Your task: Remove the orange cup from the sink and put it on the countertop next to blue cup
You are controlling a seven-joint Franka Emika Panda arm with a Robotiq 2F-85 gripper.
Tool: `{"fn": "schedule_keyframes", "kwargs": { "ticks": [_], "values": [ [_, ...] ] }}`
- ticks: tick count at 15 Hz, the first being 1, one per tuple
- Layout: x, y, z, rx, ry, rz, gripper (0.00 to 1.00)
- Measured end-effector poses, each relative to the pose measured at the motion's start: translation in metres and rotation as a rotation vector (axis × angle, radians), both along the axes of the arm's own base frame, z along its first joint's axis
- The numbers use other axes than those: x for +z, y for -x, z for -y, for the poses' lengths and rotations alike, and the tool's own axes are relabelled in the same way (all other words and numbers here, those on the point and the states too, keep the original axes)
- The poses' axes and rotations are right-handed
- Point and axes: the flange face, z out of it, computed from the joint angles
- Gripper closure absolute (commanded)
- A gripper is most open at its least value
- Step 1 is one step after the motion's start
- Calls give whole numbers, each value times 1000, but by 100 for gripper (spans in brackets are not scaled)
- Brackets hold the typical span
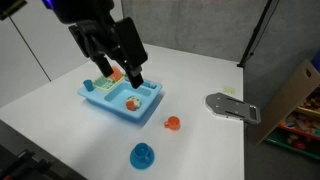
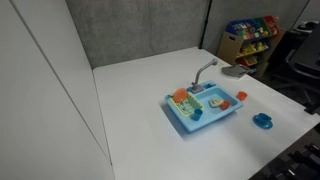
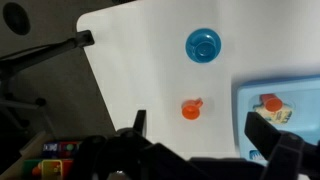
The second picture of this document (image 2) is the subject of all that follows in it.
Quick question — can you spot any blue toy sink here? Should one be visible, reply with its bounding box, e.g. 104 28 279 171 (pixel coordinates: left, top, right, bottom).
164 80 244 134

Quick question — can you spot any orange toy plate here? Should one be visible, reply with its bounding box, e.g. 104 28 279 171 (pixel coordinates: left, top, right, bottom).
172 87 189 104

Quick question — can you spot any blue saucer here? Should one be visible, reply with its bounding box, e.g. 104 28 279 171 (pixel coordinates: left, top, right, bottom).
252 113 274 131

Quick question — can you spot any yellow toy sponge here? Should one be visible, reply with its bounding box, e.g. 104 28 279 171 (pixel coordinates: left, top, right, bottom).
208 97 224 108

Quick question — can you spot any orange mug with handle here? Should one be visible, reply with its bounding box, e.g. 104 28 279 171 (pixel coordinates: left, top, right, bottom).
236 90 248 102

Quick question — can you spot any yellow dish rack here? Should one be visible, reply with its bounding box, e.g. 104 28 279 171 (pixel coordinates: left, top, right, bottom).
172 92 205 118

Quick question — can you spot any black stand pole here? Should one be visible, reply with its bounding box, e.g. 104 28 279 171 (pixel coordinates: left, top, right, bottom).
198 0 213 50

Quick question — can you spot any blue teacup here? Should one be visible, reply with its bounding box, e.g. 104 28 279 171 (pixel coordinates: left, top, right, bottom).
257 112 272 124

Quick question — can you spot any grey toy faucet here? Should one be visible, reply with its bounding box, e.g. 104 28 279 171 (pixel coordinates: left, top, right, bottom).
190 58 219 94

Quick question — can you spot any blue tumbler cup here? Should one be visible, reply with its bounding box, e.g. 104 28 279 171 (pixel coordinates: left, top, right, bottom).
191 108 204 122

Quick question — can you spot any grey metal mounting plate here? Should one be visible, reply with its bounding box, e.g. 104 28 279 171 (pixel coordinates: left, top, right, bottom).
220 63 252 80

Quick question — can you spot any black equipment frame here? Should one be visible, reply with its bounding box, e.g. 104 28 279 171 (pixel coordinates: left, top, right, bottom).
249 123 320 180

